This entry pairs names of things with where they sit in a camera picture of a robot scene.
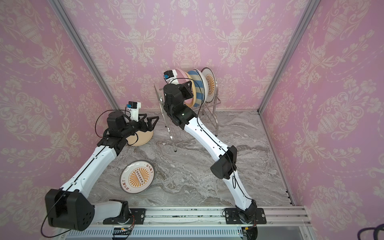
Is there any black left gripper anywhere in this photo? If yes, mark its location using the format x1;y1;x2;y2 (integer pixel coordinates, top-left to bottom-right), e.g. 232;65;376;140
119;113;159;139

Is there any yellow plate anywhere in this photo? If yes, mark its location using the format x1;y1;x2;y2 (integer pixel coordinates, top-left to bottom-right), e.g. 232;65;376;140
185;72;197;108

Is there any pink plate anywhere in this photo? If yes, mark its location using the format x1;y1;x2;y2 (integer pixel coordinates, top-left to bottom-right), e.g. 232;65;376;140
173;69;195;108

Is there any blue white striped plate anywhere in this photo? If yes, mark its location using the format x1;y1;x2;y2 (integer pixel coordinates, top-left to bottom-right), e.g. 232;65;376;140
188;70;205;108

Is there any cream plate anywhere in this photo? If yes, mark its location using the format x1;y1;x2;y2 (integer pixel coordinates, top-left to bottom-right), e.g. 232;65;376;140
127;131;154;147

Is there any black white floral plate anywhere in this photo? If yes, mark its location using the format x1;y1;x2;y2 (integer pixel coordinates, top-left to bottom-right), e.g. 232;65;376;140
195;69;209;104

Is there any orange sunburst plate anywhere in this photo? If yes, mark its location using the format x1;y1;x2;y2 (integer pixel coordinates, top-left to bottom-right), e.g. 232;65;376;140
202;67;218;103
120;160;155;194

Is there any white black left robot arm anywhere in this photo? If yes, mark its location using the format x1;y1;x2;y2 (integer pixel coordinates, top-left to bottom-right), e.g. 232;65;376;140
43;111;159;231

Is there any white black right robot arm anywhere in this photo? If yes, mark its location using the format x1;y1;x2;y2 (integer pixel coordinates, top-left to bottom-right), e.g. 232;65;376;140
163;83;257;224

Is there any chrome two-tier dish rack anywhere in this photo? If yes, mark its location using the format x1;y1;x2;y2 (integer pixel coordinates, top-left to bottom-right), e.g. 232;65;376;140
158;84;227;157

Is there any small circuit board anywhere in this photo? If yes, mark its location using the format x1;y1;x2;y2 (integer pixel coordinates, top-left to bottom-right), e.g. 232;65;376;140
113;228;132;236

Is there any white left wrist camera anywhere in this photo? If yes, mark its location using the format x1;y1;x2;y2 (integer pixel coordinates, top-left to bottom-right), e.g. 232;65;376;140
126;101;142;122

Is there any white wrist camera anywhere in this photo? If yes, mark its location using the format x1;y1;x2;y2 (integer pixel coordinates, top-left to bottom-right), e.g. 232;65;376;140
164;70;178;84
126;101;142;122

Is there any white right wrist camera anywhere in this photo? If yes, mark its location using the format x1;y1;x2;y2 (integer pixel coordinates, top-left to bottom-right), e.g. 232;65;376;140
164;70;178;84

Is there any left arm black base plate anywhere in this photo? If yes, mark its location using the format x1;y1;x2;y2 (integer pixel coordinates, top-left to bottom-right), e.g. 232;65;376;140
103;208;146;225

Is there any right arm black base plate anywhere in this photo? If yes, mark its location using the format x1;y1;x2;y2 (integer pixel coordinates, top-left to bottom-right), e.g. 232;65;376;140
222;208;267;225

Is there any left aluminium corner post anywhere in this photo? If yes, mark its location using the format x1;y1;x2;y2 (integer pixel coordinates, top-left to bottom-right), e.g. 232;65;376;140
48;0;119;109

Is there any aluminium corner post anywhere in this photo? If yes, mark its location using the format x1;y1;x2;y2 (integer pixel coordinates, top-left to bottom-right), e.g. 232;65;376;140
258;0;321;115
48;0;119;109

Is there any right aluminium corner post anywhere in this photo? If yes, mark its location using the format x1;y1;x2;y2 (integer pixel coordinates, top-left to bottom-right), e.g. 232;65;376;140
258;0;321;115

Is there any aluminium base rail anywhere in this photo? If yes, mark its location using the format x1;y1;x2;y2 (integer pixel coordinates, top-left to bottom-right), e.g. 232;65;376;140
53;205;317;240

